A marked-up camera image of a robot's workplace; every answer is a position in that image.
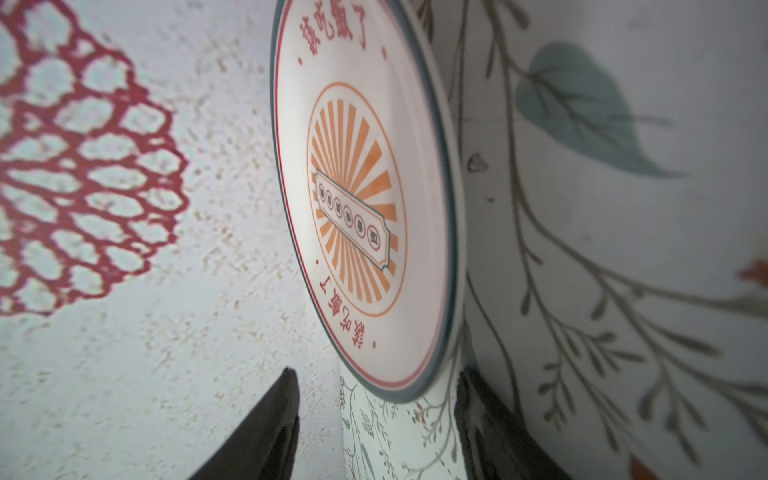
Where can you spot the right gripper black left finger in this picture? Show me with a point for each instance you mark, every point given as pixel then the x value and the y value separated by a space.
pixel 264 444

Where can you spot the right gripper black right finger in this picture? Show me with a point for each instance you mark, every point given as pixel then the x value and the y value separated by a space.
pixel 495 446

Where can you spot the orange sunburst plate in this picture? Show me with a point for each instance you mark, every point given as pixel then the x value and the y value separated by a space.
pixel 368 168

